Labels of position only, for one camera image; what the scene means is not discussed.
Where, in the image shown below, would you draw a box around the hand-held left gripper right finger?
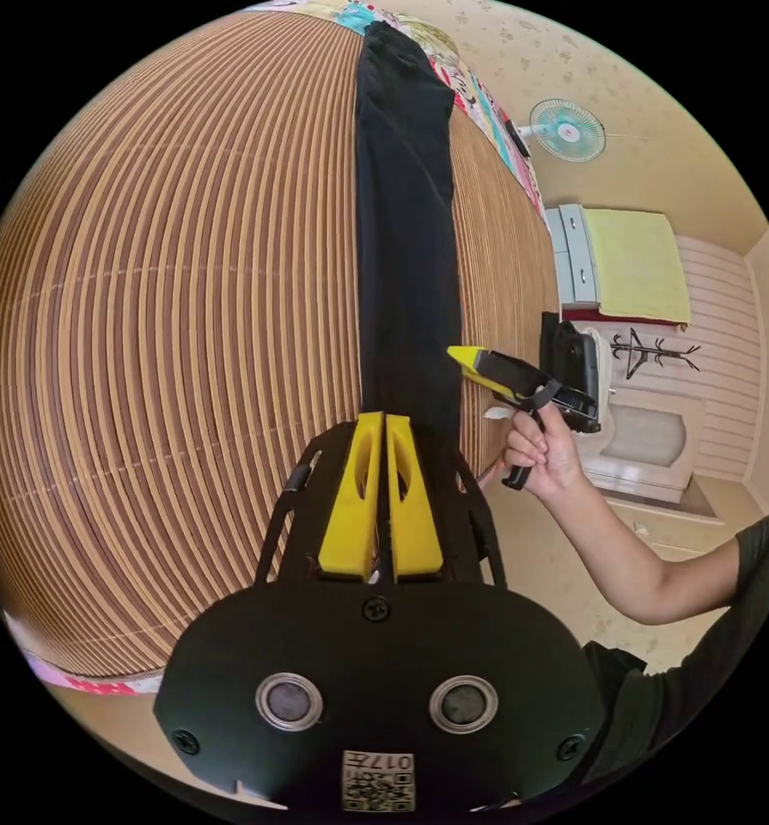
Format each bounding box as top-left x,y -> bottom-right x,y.
386,414 -> 444,576

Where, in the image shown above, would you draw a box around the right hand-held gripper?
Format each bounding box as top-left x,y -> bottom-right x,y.
446,319 -> 602,492

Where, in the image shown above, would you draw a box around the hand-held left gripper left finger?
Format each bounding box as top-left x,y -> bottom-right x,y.
317,410 -> 386,576

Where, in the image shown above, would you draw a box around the black pants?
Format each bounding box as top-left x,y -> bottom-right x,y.
353,19 -> 464,467

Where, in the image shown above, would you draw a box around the person's right forearm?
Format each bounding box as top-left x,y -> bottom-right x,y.
538,474 -> 746,626

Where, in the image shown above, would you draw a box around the person's right hand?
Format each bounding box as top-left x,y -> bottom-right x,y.
502,401 -> 586,504

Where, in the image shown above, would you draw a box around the grey cupboard with yellow cloth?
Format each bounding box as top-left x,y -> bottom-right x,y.
543,203 -> 693,330

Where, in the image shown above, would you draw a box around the black coat rack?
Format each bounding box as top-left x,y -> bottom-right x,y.
609,327 -> 702,382

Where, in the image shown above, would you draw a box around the white and teal fan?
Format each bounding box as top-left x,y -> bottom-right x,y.
515,96 -> 608,163

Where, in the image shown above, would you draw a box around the bed with woven mat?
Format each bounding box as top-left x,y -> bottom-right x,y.
0,0 -> 560,699

